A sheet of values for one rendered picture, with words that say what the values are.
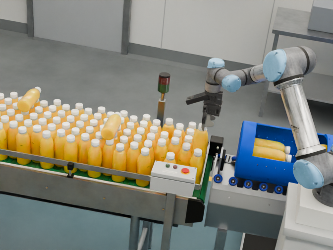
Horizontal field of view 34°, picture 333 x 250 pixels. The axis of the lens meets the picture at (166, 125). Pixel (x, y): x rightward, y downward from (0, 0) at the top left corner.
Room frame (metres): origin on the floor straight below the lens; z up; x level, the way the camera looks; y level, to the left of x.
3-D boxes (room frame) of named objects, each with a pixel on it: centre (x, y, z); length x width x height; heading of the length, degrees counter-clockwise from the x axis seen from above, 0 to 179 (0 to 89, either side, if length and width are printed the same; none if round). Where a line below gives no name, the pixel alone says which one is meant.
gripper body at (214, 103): (2.29, -0.20, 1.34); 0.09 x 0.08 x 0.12; 83
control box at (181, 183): (2.04, -0.06, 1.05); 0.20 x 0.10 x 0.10; 83
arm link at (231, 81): (2.22, -0.27, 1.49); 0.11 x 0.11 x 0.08; 33
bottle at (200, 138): (2.29, -0.18, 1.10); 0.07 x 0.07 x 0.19
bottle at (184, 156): (2.27, -0.11, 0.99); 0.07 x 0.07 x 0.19
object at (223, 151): (2.30, -0.30, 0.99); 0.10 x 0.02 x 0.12; 173
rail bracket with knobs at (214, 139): (2.50, -0.28, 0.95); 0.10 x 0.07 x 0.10; 173
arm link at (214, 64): (2.29, -0.20, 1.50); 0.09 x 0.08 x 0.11; 33
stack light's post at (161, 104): (2.70, 0.04, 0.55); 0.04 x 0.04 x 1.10; 83
